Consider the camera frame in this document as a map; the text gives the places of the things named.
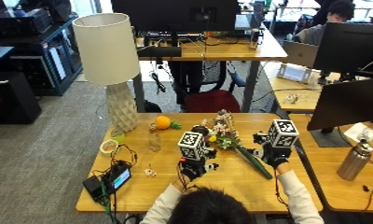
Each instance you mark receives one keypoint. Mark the clear glass bottle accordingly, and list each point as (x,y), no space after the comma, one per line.
(155,140)

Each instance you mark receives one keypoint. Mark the clear glasses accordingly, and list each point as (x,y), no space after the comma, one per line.
(292,98)

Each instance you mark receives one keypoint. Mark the red office chair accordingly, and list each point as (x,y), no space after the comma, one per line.
(212,101)

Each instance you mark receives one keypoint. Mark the artificial flower bouquet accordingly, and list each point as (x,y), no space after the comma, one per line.
(226,133)

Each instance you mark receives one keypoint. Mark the white framed stand device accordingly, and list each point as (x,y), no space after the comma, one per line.
(294,73)

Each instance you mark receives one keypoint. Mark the steel water bottle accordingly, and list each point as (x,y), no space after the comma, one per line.
(354,161)

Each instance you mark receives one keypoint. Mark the roll of tape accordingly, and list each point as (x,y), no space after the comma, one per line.
(108,147)

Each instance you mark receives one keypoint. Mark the person's right hand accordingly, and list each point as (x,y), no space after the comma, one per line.
(276,157)

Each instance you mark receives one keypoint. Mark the grey laptop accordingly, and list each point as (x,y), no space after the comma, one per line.
(300,53)

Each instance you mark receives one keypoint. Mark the person's left hand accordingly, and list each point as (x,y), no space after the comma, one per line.
(195,168)

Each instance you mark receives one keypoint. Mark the small green cup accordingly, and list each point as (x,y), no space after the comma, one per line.
(119,137)

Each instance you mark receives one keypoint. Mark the orange toy fruit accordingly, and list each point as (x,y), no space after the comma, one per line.
(163,122)

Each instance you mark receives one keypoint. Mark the black computer monitor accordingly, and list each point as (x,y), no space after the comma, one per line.
(173,14)
(350,46)
(349,104)

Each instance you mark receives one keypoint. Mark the black power box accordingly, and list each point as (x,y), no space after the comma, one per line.
(92,186)

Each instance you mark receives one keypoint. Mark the white marker cube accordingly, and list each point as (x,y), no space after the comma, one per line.
(282,133)
(191,145)

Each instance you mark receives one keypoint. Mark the black cabinet box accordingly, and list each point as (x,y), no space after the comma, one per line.
(14,97)

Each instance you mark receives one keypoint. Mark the black storage shelf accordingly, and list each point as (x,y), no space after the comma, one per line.
(38,49)

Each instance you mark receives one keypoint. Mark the wooden side desk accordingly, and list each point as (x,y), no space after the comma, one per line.
(296,90)

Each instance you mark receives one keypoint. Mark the small white flower piece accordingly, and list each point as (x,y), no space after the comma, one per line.
(149,172)

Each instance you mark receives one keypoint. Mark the white table lamp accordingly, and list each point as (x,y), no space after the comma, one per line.
(108,53)

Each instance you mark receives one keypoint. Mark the wooden desk with grey legs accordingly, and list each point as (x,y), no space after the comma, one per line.
(232,51)

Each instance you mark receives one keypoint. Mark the black device with lit screen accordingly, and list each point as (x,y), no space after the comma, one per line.
(120,178)

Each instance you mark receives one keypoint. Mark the white paper sheet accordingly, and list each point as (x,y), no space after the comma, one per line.
(361,132)

